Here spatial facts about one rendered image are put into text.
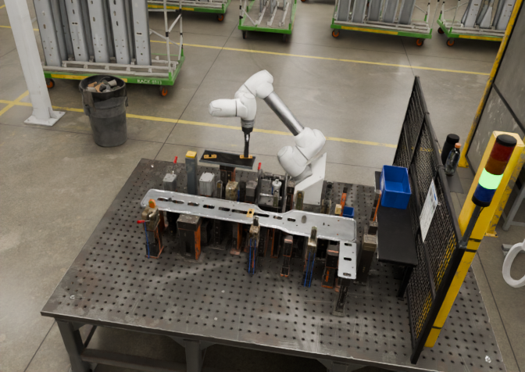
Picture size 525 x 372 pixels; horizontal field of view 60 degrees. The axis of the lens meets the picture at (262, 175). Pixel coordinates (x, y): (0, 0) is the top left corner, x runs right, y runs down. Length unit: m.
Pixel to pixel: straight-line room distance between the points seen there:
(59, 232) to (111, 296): 1.70
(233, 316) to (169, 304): 0.38
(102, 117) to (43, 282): 2.05
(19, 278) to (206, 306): 1.89
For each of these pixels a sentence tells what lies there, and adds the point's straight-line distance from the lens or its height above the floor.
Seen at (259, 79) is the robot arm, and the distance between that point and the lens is 3.35.
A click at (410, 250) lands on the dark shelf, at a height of 1.03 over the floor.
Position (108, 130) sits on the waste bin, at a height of 0.23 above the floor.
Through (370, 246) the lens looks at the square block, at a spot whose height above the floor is 1.03.
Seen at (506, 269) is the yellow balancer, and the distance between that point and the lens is 0.66.
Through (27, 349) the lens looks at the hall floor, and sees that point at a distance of 3.70.
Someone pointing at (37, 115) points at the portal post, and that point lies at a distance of 6.31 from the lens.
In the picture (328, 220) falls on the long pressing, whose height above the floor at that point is 1.00.
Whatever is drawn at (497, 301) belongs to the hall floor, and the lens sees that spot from 4.26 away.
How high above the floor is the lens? 2.85
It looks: 35 degrees down
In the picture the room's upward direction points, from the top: 4 degrees clockwise
